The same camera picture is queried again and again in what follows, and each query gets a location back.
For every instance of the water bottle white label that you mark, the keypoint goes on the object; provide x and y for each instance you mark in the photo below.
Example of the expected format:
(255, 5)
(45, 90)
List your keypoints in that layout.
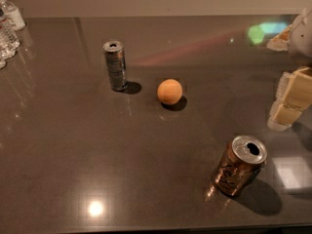
(12, 13)

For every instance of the orange soda can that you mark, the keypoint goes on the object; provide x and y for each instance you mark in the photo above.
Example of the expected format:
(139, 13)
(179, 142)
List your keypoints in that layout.
(241, 162)

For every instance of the clear plastic water bottle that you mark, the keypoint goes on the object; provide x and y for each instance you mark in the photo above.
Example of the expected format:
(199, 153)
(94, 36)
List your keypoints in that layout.
(9, 41)

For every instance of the orange fruit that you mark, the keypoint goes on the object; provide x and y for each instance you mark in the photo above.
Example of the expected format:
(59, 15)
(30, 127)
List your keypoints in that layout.
(169, 92)

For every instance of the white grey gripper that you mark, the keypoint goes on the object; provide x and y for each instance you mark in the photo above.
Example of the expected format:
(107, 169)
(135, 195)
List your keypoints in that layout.
(301, 43)

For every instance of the silver slim can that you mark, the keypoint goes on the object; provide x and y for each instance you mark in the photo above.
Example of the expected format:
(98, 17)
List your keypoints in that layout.
(116, 66)

